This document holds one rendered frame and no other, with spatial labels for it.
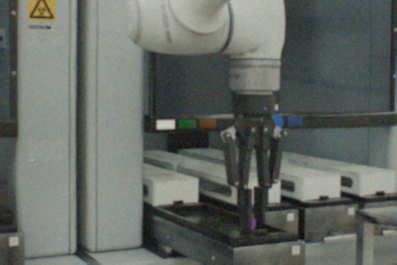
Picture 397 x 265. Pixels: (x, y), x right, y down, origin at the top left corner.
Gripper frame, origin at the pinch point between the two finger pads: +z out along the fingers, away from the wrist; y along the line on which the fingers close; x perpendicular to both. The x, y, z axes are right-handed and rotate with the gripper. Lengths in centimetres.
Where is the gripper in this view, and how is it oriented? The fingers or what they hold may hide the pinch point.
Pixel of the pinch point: (252, 206)
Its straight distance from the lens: 139.2
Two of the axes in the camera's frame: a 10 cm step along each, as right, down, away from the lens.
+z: -0.1, 10.0, 0.6
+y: -8.9, 0.2, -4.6
